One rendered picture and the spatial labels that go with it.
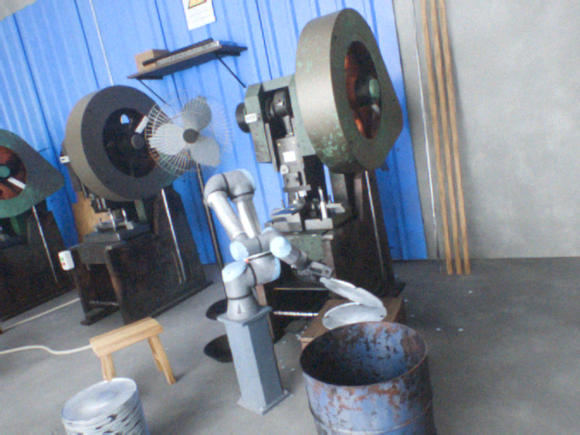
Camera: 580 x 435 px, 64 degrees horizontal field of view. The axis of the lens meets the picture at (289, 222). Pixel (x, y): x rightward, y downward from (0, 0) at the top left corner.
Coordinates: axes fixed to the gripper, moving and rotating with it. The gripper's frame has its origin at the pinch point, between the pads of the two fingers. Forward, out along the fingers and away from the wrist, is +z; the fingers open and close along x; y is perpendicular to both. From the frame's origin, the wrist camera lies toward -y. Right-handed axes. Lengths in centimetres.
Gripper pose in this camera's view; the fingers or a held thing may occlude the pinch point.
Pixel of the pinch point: (331, 280)
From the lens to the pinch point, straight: 202.7
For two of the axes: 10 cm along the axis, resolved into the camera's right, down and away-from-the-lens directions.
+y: -7.0, -0.1, 7.2
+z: 6.2, 4.8, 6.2
